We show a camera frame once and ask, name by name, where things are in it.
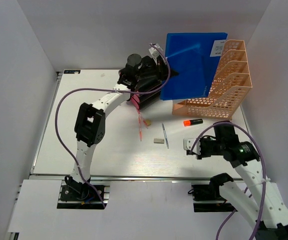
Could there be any tan eraser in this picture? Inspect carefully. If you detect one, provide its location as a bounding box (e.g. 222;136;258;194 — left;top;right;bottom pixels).
145;119;151;126

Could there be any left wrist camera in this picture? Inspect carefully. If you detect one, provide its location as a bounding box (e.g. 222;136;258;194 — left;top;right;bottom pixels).
149;43;163;64

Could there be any black pink drawer organizer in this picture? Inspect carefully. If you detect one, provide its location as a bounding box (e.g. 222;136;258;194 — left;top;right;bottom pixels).
119;71;162;110

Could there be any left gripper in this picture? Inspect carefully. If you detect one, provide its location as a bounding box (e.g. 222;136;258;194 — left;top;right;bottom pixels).
136;54;179;83

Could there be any orange highlighter marker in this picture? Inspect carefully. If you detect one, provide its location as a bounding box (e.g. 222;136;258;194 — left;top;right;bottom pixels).
183;119;203;127

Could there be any blue clear pen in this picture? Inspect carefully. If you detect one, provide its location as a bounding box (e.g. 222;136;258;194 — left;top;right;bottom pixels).
161;123;169;149

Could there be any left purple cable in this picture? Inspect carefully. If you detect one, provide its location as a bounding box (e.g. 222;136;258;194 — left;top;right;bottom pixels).
55;42;171;208

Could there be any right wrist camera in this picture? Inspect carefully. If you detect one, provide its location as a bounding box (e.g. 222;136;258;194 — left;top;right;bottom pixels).
183;138;200;155

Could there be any blue plastic folder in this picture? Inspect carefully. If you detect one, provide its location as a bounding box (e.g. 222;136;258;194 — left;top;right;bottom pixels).
160;32;228;101

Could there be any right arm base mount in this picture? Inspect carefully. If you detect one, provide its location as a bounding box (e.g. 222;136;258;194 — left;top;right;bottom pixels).
187;184;234;213

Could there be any long red pen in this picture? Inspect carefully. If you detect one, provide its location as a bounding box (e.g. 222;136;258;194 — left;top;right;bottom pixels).
138;113;142;141

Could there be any peach file rack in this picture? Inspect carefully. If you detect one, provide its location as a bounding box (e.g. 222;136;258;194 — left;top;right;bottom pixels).
172;39;252;120

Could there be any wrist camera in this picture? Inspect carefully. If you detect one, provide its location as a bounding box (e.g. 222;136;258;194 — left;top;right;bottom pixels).
149;43;163;64
183;138;200;155

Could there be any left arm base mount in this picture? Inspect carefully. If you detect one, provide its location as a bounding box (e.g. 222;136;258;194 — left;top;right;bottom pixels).
57;175;109;210

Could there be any short red pen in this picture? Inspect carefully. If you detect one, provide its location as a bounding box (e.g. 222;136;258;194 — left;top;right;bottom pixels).
137;109;148;128

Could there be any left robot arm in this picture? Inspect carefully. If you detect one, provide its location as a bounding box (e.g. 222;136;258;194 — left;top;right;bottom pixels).
65;53;179;200

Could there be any black label sticker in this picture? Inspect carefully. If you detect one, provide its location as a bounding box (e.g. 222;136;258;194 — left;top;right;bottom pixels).
63;69;81;74

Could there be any white eraser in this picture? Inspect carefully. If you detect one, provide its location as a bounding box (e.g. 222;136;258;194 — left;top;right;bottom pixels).
153;138;165;144

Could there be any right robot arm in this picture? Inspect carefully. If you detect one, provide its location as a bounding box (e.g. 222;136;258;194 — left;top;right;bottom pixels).
188;121;288;240

